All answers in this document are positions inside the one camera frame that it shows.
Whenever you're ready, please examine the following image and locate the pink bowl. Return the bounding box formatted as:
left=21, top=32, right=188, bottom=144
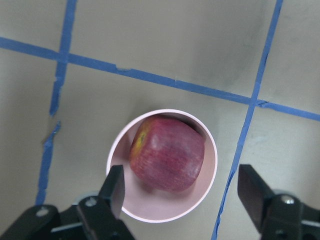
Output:
left=106, top=109, right=218, bottom=223

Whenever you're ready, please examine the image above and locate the red apple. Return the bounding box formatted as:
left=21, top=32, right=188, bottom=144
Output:
left=129, top=115, right=205, bottom=192

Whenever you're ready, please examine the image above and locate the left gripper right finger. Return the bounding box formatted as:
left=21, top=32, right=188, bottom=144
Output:
left=237, top=164, right=275, bottom=230

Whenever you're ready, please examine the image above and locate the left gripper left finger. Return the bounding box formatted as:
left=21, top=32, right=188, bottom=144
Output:
left=98, top=165, right=125, bottom=218

